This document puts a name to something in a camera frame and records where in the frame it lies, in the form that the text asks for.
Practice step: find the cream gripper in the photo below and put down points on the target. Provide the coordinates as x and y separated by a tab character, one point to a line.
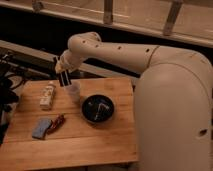
67	61

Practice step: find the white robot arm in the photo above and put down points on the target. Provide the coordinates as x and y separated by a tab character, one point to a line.
173	99

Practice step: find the white ceramic cup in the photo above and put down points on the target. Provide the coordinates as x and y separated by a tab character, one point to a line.
73	90

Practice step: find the white small bottle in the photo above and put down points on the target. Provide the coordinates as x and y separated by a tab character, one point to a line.
48	93

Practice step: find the black bowl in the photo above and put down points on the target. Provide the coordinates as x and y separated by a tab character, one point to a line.
97	108

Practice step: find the red brown snack wrapper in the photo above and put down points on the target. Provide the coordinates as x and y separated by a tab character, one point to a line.
56	124

